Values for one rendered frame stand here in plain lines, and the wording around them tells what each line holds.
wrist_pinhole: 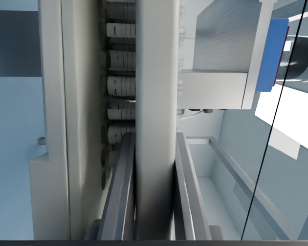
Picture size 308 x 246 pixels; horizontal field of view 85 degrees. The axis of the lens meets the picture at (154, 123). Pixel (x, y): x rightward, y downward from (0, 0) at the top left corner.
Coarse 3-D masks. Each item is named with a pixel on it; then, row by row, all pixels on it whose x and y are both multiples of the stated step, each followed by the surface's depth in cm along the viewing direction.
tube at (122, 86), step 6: (102, 78) 11; (108, 78) 11; (114, 78) 11; (120, 78) 11; (126, 78) 11; (132, 78) 11; (102, 84) 11; (108, 84) 11; (114, 84) 11; (120, 84) 11; (126, 84) 11; (132, 84) 11; (180, 84) 11; (102, 90) 11; (108, 90) 11; (114, 90) 11; (120, 90) 11; (126, 90) 11; (132, 90) 11; (180, 90) 12; (180, 96) 12
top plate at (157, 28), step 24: (144, 0) 7; (168, 0) 7; (144, 24) 7; (168, 24) 7; (144, 48) 7; (168, 48) 8; (144, 72) 8; (168, 72) 8; (144, 96) 8; (168, 96) 8; (144, 120) 8; (168, 120) 8; (144, 144) 8; (168, 144) 8; (144, 168) 8; (168, 168) 8; (144, 192) 8; (168, 192) 8; (144, 216) 8; (168, 216) 8
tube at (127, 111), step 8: (104, 104) 11; (112, 104) 12; (120, 104) 12; (128, 104) 12; (176, 104) 12; (104, 112) 11; (112, 112) 11; (120, 112) 11; (128, 112) 11; (176, 112) 12; (176, 120) 12
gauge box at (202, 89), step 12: (180, 72) 46; (192, 72) 46; (204, 72) 46; (216, 72) 46; (228, 72) 47; (240, 72) 48; (192, 84) 47; (204, 84) 47; (216, 84) 47; (228, 84) 47; (240, 84) 47; (192, 96) 48; (204, 96) 48; (216, 96) 48; (228, 96) 48; (240, 96) 49; (192, 108) 49; (204, 108) 50; (216, 108) 50; (228, 108) 50; (240, 108) 50
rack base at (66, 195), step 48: (48, 0) 7; (96, 0) 10; (48, 48) 7; (96, 48) 10; (48, 96) 8; (96, 96) 10; (48, 144) 8; (96, 144) 11; (48, 192) 8; (96, 192) 11
